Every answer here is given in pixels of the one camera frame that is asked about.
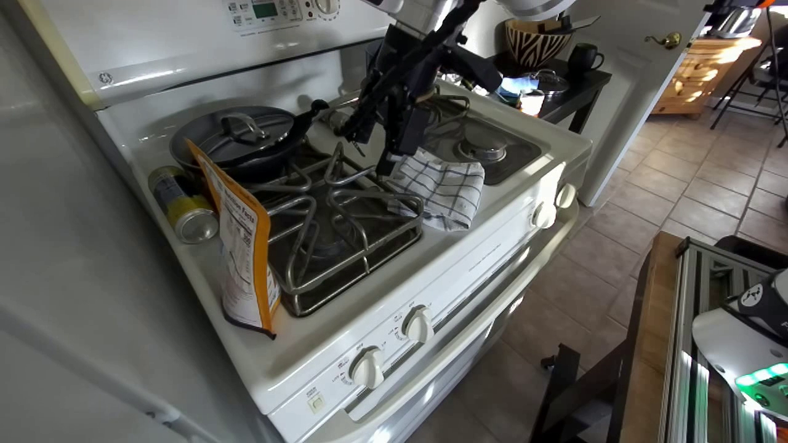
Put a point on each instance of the black side table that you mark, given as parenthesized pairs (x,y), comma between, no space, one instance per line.
(586,88)

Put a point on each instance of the glass pan lid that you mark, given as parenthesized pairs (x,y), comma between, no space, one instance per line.
(223,136)

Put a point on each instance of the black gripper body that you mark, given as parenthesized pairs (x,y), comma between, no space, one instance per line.
(408,70)

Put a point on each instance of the oven digital control panel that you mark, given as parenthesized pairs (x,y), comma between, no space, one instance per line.
(267,10)

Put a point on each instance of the yellow green spray can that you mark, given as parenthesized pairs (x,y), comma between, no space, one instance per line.
(184,210)

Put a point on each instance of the zebra pattern bowl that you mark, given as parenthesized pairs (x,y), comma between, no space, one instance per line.
(536,45)

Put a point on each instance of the white gas stove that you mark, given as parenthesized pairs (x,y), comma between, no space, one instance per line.
(344,346)

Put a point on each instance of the black metal cart leg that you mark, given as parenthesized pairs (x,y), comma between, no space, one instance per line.
(557,386)

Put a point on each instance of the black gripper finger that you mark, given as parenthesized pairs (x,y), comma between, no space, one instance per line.
(362,115)
(406,138)

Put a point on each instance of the white checkered dish towel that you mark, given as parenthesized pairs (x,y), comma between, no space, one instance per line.
(444,194)

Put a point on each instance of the white door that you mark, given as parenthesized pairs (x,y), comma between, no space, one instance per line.
(641,108)

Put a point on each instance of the brass door knob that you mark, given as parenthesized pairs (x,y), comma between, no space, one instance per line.
(665,41)

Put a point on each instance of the shiny metal bowl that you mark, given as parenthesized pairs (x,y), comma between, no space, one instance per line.
(550,88)

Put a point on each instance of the aluminium cart frame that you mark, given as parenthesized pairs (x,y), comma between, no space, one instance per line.
(683,329)

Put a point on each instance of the black mug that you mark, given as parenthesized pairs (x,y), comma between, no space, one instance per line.
(584,60)

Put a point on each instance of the white oven dial knob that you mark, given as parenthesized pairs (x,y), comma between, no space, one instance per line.
(328,6)

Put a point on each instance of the white stove burner knob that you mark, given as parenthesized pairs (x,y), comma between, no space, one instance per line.
(368,370)
(566,199)
(416,325)
(545,216)

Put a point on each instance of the black frying pan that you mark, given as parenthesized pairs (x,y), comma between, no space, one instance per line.
(255,172)

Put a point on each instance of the grey metal stove grate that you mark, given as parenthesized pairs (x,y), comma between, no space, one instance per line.
(328,206)

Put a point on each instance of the round metal gas burner head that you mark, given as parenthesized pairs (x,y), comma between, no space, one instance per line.
(490,151)

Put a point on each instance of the orange and white food bag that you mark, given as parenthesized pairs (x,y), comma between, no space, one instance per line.
(242,263)

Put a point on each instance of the black tripod legs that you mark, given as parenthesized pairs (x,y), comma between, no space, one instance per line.
(770,76)

